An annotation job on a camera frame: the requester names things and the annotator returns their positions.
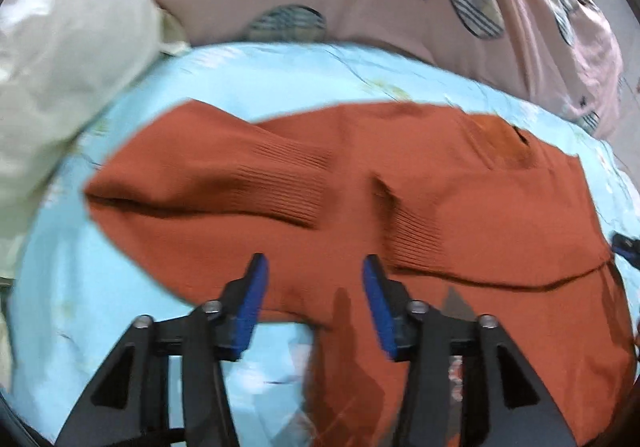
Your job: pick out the orange knit sweater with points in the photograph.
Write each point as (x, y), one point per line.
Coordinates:
(473, 215)

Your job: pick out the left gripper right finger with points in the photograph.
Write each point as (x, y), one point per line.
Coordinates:
(467, 379)

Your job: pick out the cream yellow pillow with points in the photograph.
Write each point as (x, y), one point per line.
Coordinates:
(62, 62)

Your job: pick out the light blue floral bedsheet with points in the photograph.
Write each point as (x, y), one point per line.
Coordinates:
(77, 293)

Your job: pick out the pink plaid-heart duvet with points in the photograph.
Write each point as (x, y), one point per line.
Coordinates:
(561, 55)

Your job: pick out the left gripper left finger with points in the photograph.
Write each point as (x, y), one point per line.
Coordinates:
(162, 382)

